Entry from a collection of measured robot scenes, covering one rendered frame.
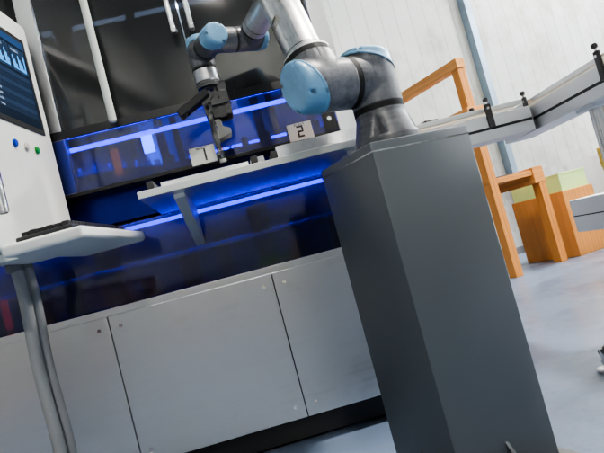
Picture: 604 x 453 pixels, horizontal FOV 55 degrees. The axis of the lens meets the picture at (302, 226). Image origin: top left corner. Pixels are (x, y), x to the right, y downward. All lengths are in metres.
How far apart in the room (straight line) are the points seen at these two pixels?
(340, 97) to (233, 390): 1.10
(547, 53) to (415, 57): 2.01
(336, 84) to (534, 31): 7.12
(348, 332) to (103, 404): 0.83
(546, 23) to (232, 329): 7.11
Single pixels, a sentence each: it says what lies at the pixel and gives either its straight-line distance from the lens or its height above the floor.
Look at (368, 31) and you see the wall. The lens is 6.82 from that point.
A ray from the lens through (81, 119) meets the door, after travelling 2.11.
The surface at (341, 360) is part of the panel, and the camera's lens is 2.00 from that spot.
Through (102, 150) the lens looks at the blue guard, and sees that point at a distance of 2.06.
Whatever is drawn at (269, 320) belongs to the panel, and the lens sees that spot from 1.97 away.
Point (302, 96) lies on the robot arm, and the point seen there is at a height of 0.93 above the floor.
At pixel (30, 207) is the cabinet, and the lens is 1.76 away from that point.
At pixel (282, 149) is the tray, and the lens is 1.62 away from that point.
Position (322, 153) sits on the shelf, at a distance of 1.60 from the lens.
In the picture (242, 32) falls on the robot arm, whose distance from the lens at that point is 1.86.
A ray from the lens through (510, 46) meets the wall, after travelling 7.94.
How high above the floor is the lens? 0.60
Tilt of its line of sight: 3 degrees up
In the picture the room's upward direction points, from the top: 15 degrees counter-clockwise
